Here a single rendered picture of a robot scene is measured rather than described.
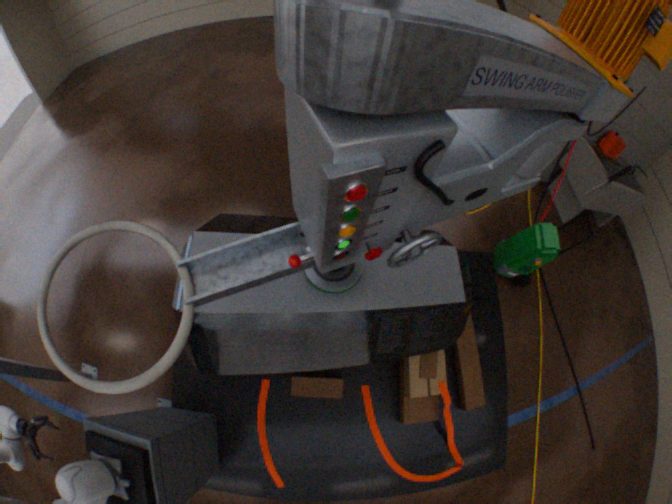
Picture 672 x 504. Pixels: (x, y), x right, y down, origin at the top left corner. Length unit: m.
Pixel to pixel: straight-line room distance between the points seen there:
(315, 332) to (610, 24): 1.29
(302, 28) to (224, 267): 0.62
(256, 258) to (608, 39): 1.08
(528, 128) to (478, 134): 0.13
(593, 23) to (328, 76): 0.69
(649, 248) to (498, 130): 4.63
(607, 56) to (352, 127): 0.68
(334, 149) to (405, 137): 0.09
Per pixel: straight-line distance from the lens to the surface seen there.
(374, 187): 0.36
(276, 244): 0.75
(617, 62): 0.81
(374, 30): 0.25
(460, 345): 1.93
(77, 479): 1.15
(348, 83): 0.28
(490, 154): 0.65
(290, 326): 0.98
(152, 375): 0.70
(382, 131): 0.33
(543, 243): 2.10
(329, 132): 0.32
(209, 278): 0.76
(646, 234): 5.18
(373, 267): 1.02
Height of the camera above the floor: 1.75
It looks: 65 degrees down
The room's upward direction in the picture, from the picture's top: 11 degrees clockwise
